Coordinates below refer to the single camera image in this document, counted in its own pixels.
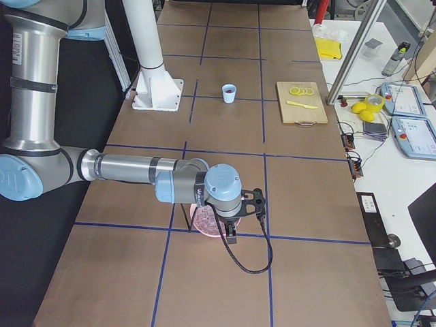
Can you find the whole lemon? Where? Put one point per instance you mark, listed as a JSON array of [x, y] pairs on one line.
[[366, 116], [358, 107]]

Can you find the yellow cloth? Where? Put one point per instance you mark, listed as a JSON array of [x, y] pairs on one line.
[[328, 49]]

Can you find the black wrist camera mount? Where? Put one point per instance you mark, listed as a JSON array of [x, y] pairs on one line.
[[252, 203]]

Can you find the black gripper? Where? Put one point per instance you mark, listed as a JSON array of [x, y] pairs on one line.
[[231, 225]]

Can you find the pink bowl of ice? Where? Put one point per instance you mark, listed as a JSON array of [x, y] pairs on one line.
[[203, 221]]

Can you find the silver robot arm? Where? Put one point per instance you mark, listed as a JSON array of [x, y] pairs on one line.
[[34, 163]]

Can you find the white camera post with base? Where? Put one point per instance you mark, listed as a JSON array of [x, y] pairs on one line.
[[156, 89]]

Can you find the light blue paper cup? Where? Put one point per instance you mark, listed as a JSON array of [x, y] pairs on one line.
[[228, 98]]

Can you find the lemon slice near board edge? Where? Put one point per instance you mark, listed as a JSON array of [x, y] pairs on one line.
[[295, 91]]

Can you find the yellow tape roll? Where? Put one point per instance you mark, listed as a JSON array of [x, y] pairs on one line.
[[374, 103]]

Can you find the clear plastic bag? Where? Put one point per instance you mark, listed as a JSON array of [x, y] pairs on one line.
[[328, 33]]

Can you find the wooden cutting board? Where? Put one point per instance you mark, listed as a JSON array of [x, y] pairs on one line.
[[297, 115]]

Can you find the dark purple notebook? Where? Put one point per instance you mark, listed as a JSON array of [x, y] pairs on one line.
[[377, 131]]

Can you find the teach pendant near board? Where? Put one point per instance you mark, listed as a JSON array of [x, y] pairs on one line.
[[402, 99]]

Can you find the yellow plastic knife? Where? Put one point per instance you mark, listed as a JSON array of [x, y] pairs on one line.
[[292, 103]]

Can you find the aluminium frame post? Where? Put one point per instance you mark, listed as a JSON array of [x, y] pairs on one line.
[[369, 19]]

